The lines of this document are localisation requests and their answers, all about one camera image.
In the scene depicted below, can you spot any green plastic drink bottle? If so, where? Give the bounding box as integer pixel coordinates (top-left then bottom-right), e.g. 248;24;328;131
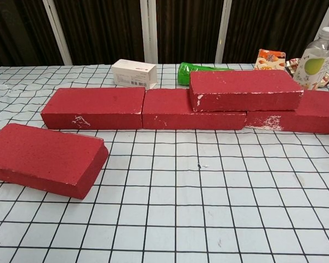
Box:
177;62;234;85

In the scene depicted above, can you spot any small white carton box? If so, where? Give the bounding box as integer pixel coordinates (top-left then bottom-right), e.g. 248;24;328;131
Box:
111;59;157;89

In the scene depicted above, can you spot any white black grid tablecloth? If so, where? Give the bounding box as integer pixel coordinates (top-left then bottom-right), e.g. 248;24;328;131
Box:
0;62;329;263

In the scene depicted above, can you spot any black pleated backdrop curtain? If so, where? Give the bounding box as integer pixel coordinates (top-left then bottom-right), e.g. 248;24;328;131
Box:
0;0;329;69

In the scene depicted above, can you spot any orange snack box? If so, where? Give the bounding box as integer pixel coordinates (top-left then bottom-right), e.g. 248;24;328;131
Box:
253;48;287;72

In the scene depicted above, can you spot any shiny foil snack packet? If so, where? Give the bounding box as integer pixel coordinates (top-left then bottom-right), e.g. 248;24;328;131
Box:
283;57;329;88

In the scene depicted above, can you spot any clear bottle with pear label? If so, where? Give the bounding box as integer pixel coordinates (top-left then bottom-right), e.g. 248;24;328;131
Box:
293;26;329;90

